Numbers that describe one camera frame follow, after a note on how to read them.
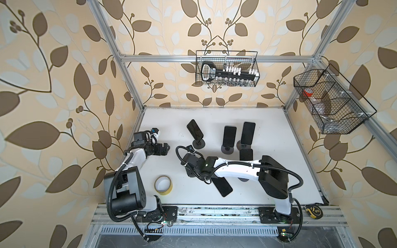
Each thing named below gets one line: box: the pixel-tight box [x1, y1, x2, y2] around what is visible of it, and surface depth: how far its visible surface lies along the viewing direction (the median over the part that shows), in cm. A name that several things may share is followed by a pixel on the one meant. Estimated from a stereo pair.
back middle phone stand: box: [220, 144, 235, 155], surface depth 100 cm
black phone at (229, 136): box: [222, 125, 237, 148], surface depth 91 cm
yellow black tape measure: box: [305, 205, 324, 220], surface depth 75 cm
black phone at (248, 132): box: [240, 121, 256, 146], surface depth 93 cm
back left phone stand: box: [192, 138, 206, 150], surface depth 103 cm
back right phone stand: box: [236, 140, 246, 151], surface depth 101 cm
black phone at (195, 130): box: [186, 119, 204, 143], surface depth 93 cm
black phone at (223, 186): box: [210, 176, 234, 198], surface depth 84 cm
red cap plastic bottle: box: [302, 87, 324, 109], surface depth 84 cm
